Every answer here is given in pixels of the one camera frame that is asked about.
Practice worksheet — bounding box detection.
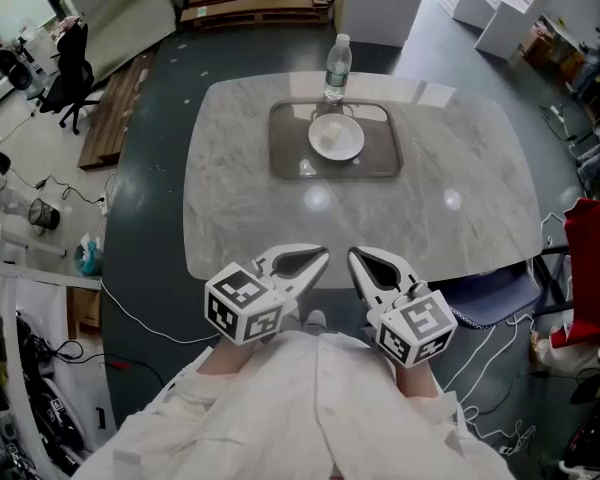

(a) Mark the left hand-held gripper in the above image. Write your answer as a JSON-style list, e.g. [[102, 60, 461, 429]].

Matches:
[[204, 242, 332, 347]]

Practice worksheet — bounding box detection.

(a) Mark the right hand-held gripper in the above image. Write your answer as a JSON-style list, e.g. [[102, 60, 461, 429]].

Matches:
[[346, 244, 459, 370]]

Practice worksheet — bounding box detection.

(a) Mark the white round plate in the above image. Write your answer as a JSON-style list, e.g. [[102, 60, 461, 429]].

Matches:
[[306, 112, 367, 162]]

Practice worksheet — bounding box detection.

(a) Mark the pale cream block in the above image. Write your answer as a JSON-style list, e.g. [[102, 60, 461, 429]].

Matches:
[[319, 121, 344, 145]]

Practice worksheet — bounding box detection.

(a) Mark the person's left forearm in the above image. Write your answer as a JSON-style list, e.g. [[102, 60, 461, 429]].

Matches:
[[196, 340, 262, 380]]

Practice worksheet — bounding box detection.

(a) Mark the person's right forearm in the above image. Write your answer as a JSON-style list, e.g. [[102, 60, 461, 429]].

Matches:
[[391, 365, 442, 400]]

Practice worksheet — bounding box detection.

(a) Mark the person's grey shoe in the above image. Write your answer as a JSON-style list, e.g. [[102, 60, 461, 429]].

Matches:
[[301, 308, 328, 335]]

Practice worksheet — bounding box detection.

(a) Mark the grey marble dining table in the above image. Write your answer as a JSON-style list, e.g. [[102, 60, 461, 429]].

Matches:
[[181, 69, 544, 290]]

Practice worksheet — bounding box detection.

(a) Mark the dark blue dining chair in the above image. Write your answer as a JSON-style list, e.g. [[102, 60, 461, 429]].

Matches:
[[436, 259, 544, 330]]

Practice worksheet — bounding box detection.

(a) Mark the person's white coat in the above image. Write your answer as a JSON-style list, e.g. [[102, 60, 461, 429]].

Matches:
[[79, 330, 519, 480]]

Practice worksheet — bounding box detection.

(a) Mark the clear plastic water bottle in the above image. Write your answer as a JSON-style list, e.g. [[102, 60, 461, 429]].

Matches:
[[322, 32, 354, 102]]

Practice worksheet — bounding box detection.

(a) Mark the white power strip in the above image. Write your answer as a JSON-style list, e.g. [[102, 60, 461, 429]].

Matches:
[[499, 427, 532, 455]]

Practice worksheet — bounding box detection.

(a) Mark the teal tissue pack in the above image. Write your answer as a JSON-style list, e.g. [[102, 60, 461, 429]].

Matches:
[[73, 234, 104, 277]]

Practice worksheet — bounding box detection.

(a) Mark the brown cardboard box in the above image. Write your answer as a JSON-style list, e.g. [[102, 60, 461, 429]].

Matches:
[[66, 284, 103, 340]]

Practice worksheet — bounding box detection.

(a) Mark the brown wooden pallet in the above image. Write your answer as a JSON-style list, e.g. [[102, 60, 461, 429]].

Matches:
[[76, 52, 157, 172]]

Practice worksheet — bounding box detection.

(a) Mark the white metal shelf rack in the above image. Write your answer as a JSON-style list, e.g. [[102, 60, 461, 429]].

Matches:
[[0, 257, 103, 290]]

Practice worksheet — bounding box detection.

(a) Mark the white square column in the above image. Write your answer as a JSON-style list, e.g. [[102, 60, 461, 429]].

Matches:
[[333, 0, 432, 50]]

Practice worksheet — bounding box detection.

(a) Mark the white cabinet unit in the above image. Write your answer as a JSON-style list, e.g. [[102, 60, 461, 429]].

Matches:
[[439, 0, 564, 62]]

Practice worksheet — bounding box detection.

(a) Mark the large leaning white board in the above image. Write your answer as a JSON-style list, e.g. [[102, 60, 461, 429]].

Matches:
[[74, 0, 178, 82]]

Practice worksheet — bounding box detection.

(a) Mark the black office chair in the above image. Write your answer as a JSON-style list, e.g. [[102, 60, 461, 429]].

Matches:
[[39, 22, 104, 137]]

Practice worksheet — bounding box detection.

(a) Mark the white floor cable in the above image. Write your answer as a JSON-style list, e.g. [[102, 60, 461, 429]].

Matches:
[[99, 277, 222, 346], [442, 312, 537, 394]]

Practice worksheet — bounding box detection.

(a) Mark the black cable with red clip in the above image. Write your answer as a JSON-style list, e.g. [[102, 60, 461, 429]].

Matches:
[[44, 339, 167, 390]]

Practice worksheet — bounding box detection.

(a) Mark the black wire mesh bin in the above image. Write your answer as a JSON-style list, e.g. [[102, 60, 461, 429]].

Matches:
[[27, 197, 62, 232]]

